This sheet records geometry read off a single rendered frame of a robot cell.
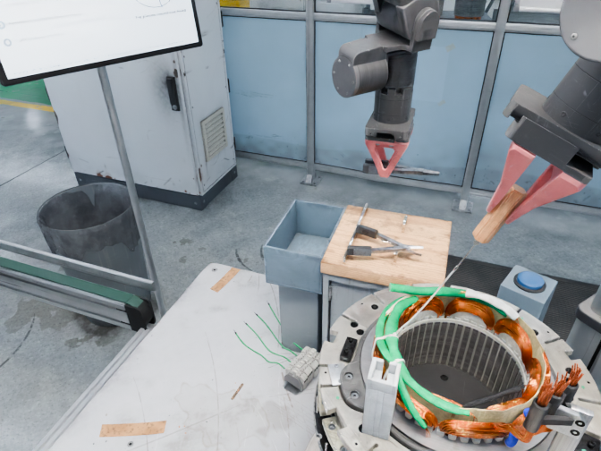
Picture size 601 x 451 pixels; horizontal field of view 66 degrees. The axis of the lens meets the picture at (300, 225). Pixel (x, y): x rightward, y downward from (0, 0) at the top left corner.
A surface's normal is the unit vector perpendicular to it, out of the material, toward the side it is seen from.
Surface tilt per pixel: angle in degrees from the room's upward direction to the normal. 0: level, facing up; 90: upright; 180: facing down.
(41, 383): 0
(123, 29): 83
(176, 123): 90
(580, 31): 77
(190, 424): 0
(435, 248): 0
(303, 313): 90
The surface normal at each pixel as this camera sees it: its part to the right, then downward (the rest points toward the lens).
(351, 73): -0.85, 0.32
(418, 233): -0.02, -0.83
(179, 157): -0.37, 0.53
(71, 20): 0.66, 0.31
